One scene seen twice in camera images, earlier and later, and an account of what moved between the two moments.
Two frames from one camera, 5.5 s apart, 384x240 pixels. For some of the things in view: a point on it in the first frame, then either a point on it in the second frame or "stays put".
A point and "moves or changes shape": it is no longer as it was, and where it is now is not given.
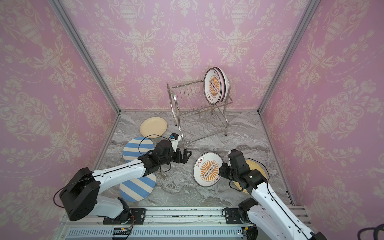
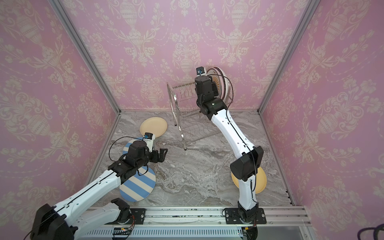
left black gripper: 180,160 → 162,156
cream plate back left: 153,125 stays put
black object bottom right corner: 376,229 stays put
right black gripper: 229,171 → 202,81
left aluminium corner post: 58,6 stays put
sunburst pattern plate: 212,86 moves or changes shape
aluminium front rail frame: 160,224 stays put
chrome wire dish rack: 196,117 stays put
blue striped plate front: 136,189 stays put
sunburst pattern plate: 206,169 → 215,74
